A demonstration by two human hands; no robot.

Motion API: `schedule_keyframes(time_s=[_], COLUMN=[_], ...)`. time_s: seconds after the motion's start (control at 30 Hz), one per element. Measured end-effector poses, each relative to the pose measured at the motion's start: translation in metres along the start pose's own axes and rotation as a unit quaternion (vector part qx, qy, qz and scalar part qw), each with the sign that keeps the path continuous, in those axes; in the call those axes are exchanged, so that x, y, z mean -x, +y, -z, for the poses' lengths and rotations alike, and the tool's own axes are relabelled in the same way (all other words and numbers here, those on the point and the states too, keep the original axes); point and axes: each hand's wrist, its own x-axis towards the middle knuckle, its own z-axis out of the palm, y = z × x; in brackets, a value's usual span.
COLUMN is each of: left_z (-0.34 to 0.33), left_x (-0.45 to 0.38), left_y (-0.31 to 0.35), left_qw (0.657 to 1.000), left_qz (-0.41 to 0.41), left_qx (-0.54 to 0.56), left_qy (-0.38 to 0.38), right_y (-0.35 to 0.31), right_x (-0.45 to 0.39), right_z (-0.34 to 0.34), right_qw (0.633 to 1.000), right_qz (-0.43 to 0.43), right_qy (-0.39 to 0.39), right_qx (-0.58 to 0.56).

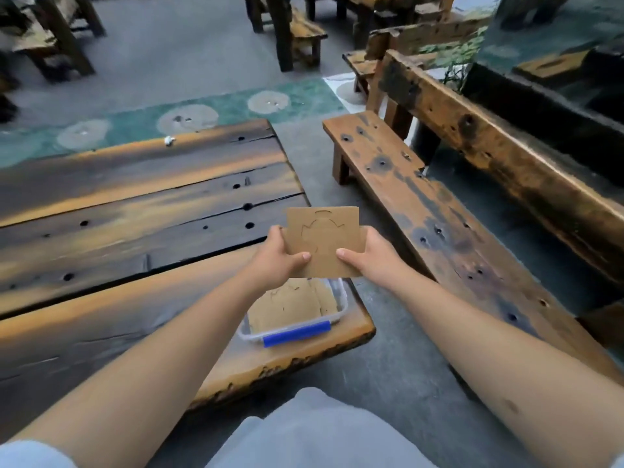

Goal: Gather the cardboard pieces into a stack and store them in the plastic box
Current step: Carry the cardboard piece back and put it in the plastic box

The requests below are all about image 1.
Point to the person's left hand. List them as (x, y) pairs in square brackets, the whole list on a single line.
[(275, 260)]

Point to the person's right hand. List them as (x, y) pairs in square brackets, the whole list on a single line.
[(378, 263)]

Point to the thick brown cardboard piece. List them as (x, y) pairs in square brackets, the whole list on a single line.
[(324, 233)]

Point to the clear plastic box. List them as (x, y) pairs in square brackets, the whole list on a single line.
[(297, 333)]

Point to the person's left forearm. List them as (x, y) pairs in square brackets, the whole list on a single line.
[(161, 375)]

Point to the person's right forearm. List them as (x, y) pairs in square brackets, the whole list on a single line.
[(512, 380)]

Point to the person's white shirt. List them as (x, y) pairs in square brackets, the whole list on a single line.
[(317, 433)]

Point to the wooden tissue box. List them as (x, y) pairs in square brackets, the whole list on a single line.
[(551, 65)]

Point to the spotted wooden bench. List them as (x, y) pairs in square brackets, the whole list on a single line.
[(439, 214)]

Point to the green patterned floor mat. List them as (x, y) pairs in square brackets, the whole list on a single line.
[(229, 107)]

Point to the dark wooden plank table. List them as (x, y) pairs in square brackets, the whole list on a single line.
[(122, 199)]

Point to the rough wooden bench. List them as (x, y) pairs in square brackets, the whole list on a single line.
[(424, 36)]

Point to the small dark wooden bench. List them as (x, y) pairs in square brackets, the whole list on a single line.
[(302, 29)]

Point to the dark glossy table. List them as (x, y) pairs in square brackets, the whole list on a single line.
[(560, 116)]

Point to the small wooden table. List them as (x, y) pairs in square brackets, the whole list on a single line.
[(385, 2)]

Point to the wooden chair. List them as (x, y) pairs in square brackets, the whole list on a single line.
[(63, 43)]

